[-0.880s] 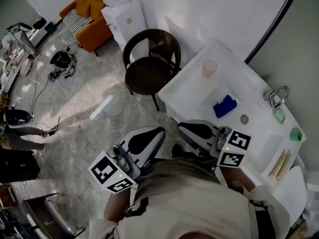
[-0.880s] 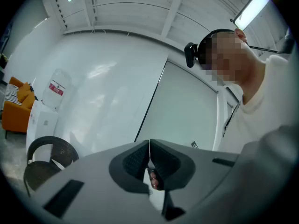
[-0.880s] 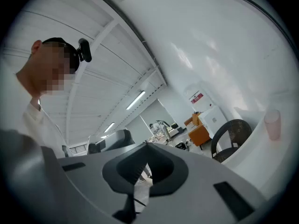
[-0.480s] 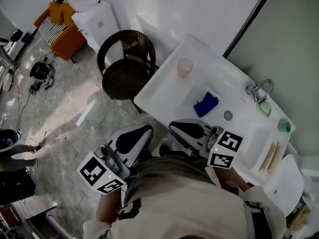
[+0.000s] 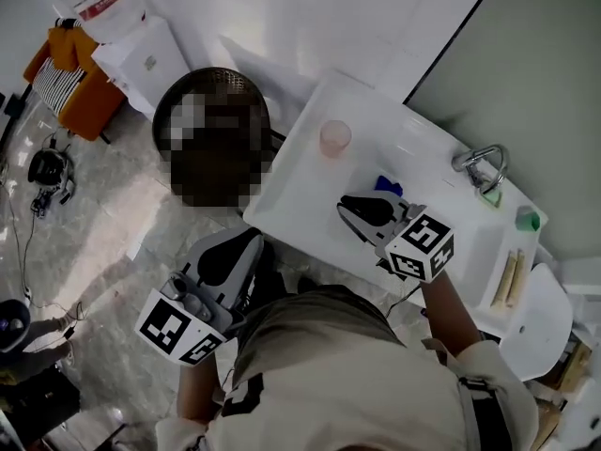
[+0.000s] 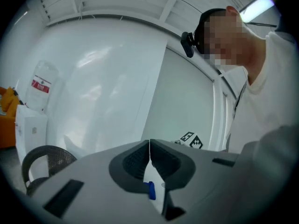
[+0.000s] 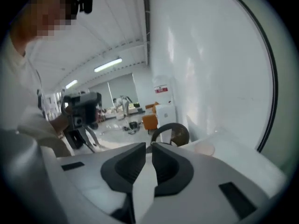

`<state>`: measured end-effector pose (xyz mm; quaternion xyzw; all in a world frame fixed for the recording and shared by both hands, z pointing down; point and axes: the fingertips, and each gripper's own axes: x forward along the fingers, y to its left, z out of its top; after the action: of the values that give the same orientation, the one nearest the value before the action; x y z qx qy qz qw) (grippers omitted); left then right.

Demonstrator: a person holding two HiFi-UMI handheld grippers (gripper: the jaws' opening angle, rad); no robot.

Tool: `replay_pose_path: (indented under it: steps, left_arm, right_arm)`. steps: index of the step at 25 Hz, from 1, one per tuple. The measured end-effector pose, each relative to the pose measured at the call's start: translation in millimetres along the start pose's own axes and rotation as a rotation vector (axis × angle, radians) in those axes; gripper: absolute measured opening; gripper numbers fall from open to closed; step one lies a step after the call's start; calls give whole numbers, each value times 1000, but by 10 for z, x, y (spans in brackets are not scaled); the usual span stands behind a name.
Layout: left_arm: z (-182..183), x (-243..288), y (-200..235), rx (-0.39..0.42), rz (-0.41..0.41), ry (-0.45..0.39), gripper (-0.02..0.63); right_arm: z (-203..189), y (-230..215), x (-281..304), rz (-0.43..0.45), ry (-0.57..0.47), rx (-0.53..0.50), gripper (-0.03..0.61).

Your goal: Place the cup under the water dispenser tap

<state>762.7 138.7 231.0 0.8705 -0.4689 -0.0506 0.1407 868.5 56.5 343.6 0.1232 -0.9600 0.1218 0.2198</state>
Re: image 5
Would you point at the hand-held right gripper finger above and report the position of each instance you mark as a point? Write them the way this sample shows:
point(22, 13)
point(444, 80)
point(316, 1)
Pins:
point(375, 201)
point(371, 228)

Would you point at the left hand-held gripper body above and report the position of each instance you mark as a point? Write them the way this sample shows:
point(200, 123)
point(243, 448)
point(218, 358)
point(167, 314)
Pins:
point(164, 324)

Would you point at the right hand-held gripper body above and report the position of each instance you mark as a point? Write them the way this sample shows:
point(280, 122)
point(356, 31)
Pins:
point(422, 237)

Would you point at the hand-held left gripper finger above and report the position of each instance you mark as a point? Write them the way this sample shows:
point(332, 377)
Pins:
point(244, 270)
point(206, 252)

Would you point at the pink cup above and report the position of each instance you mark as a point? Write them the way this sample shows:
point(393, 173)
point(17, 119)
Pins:
point(335, 139)

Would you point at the white water dispenser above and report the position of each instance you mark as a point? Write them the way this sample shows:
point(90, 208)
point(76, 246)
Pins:
point(150, 64)

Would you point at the person's left forearm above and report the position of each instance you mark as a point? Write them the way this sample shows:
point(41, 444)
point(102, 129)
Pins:
point(195, 393)

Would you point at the person's right forearm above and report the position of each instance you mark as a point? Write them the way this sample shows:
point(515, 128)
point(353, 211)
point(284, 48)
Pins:
point(446, 313)

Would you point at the green cup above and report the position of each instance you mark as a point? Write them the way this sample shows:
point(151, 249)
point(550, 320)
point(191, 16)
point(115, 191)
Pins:
point(528, 220)

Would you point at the clear large water bottle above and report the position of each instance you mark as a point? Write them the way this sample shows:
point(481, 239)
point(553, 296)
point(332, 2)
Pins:
point(103, 12)

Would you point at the person's legs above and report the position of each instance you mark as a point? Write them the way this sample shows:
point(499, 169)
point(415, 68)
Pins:
point(274, 280)

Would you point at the green soap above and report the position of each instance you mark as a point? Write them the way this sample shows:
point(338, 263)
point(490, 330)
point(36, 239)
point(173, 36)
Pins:
point(491, 198)

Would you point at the white sink cabinet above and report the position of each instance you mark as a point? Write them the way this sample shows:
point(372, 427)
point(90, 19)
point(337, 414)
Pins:
point(422, 125)

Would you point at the beige wooden stick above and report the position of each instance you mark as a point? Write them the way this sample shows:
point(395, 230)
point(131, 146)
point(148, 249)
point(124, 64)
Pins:
point(503, 280)
point(516, 275)

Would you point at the chrome faucet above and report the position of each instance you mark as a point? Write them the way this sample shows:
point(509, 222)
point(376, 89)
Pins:
point(474, 160)

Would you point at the black round wicker chair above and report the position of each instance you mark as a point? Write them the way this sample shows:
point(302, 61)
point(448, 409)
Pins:
point(211, 158)

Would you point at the black power adapter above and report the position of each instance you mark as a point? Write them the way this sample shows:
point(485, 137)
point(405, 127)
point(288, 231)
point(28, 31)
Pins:
point(69, 332)

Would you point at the white power strip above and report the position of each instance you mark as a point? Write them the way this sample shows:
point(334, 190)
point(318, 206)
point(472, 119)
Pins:
point(26, 294)

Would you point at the dark glass cabinet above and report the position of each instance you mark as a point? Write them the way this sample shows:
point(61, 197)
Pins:
point(37, 407)

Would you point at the small white black device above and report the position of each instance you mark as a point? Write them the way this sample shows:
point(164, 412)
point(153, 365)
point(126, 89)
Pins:
point(66, 194)

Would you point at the person's beige olive shirt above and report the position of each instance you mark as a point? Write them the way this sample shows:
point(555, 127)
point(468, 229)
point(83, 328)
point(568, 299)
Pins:
point(352, 393)

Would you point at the small blue black device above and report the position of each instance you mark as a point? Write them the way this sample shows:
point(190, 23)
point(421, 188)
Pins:
point(41, 205)

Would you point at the black white helmet device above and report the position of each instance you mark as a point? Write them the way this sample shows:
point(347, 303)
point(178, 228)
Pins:
point(47, 167)

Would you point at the orange sofa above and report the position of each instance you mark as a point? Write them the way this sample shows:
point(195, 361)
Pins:
point(89, 106)

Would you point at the brown cardboard box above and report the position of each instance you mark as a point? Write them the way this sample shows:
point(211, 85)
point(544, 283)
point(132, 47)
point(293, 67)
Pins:
point(573, 369)

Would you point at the orange cushion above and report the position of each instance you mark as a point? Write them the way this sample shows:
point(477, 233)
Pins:
point(70, 47)

